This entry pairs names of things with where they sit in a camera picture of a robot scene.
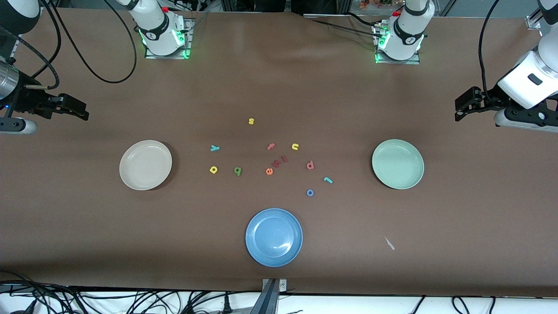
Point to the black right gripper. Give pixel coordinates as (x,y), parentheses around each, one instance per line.
(27,100)

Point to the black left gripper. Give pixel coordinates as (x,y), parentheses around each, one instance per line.
(490,98)

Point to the red foam letter p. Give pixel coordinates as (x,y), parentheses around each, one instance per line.
(311,166)

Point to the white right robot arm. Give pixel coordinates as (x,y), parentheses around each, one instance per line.
(159,35)

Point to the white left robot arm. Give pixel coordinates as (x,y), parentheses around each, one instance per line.
(407,39)

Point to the light green plate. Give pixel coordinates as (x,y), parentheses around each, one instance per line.
(397,164)

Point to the beige plate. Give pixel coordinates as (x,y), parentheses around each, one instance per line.
(145,165)

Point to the orange flower decoration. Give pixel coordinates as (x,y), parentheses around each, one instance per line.
(370,4)

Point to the white paper scrap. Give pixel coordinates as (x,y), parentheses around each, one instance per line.
(389,243)

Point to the green foam letter g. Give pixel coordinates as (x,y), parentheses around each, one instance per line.
(238,171)

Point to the brown table mat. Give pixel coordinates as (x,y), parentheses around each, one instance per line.
(279,87)

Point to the blue plate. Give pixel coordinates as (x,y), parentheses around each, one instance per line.
(273,237)

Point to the black power plug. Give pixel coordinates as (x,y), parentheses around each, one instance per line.
(226,305)

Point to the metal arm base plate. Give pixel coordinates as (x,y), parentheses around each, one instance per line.
(399,62)
(168,56)

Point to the aluminium frame rail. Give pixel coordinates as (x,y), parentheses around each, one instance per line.
(532,22)

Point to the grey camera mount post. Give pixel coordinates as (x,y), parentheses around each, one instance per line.
(269,301)

